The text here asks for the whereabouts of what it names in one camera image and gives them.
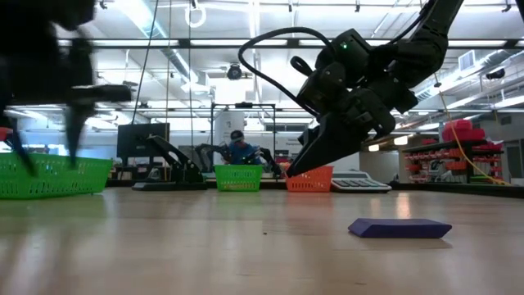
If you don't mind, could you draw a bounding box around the silver desk calculator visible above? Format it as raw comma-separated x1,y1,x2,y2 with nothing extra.
329,170,393,194

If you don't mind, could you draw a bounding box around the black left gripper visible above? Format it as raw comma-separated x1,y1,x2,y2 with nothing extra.
2,39,133,178

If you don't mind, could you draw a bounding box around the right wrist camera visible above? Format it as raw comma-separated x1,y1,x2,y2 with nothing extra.
296,61,354,118

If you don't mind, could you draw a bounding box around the yellow cable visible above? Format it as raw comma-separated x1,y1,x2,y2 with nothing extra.
437,89,513,186

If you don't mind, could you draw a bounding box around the black hanging cable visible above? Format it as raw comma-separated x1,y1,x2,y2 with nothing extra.
130,0,160,125

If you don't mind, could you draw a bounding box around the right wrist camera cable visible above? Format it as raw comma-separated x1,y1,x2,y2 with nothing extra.
237,26,337,118

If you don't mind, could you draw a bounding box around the red storage box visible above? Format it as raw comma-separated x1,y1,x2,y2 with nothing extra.
441,119,486,143

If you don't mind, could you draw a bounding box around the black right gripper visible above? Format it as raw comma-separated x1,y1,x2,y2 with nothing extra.
285,86,419,179

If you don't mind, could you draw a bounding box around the white hanging ring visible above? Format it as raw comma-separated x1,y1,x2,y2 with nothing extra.
183,2,208,29

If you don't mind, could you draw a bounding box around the green plastic bin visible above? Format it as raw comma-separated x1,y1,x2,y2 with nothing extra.
0,152,114,201
214,164,264,193

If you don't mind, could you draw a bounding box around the orange plastic bin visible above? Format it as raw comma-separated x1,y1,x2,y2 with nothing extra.
284,165,335,193

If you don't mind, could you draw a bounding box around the person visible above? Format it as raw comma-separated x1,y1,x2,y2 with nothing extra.
226,129,263,166

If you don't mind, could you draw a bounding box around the blue eraser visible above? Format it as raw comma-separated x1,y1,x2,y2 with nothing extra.
347,217,454,240

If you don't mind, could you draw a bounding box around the black monitor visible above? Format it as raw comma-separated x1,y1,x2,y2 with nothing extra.
115,122,171,160

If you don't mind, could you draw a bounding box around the black shelf with red bins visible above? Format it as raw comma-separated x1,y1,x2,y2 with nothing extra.
400,138,505,184

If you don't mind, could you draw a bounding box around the white banner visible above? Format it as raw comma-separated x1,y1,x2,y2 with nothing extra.
214,111,246,144

